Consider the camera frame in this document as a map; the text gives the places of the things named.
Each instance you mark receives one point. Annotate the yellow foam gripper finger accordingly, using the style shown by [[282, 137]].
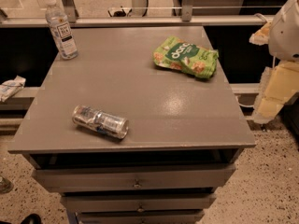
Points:
[[277, 86], [261, 37]]

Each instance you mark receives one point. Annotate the green rice chip bag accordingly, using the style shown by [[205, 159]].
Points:
[[177, 54]]

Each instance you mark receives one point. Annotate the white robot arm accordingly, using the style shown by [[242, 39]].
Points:
[[283, 42]]

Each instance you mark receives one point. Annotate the silver redbull can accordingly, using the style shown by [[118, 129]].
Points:
[[100, 121]]

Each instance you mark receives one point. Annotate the middle grey drawer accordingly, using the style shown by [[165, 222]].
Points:
[[138, 203]]

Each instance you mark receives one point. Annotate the grey drawer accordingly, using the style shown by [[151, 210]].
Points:
[[149, 217], [138, 203], [135, 178]]

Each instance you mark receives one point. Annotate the top grey drawer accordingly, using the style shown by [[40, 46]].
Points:
[[135, 178]]

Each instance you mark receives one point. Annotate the bottom grey drawer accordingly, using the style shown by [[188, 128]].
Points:
[[149, 217]]

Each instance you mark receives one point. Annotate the clear plastic water bottle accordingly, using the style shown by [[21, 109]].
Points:
[[61, 30]]

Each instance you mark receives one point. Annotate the black shoe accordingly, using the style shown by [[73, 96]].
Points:
[[32, 219]]

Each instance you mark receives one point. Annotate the grey metal rail frame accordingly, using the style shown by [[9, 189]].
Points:
[[31, 13]]

